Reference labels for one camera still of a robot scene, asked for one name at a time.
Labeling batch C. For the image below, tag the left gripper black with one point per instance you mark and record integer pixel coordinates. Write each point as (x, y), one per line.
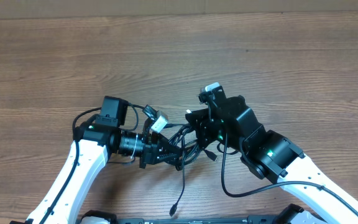
(153, 143)

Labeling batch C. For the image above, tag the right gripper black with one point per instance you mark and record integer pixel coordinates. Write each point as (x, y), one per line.
(203, 124)

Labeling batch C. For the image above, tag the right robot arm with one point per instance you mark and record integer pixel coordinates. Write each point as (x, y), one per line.
(270, 155)

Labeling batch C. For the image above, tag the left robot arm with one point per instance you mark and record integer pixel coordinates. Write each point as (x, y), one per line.
(94, 141)

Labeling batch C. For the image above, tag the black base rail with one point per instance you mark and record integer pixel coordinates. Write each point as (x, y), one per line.
(94, 216)

